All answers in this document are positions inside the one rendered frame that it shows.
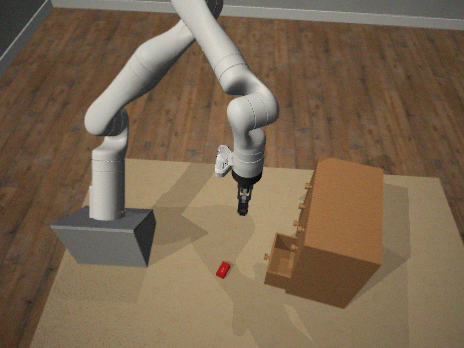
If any brown wooden chest of drawers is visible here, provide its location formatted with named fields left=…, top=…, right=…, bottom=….
left=285, top=155, right=383, bottom=309

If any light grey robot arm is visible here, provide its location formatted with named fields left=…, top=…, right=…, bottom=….
left=84, top=0, right=279, bottom=220

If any red nine-volt battery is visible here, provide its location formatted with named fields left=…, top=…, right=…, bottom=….
left=216, top=261, right=230, bottom=279

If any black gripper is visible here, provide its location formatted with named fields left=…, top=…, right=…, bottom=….
left=232, top=170, right=262, bottom=216

